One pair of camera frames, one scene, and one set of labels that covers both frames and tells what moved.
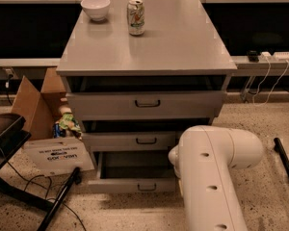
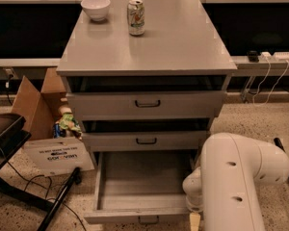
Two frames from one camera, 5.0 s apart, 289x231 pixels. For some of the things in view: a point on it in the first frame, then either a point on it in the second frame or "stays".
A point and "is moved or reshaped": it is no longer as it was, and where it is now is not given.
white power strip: [285, 56] stays
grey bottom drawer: [134, 172] is moved or reshaped
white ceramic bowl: [96, 8] stays
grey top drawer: [145, 106] stays
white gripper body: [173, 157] → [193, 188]
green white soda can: [136, 17] stays
